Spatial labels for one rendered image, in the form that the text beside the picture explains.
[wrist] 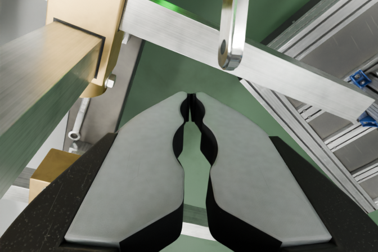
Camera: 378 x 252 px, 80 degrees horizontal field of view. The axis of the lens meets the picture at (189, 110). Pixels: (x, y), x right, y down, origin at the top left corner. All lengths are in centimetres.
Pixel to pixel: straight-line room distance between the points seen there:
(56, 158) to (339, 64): 97
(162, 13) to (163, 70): 92
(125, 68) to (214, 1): 73
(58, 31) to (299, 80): 20
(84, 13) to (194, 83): 96
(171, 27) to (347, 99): 18
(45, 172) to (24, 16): 26
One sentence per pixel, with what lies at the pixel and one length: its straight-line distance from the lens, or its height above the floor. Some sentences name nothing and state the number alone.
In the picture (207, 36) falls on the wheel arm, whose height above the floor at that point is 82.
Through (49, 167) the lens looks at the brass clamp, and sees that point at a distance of 32.
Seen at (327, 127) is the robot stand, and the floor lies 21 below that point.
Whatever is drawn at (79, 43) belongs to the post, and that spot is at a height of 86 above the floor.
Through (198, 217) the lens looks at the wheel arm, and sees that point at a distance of 37.
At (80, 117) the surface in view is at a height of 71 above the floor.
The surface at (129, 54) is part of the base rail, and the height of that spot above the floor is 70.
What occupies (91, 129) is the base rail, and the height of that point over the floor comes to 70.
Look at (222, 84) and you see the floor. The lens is 115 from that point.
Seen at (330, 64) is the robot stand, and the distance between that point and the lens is 103.
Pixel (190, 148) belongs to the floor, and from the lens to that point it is 138.
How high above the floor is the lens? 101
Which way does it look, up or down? 57 degrees down
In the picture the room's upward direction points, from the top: 177 degrees clockwise
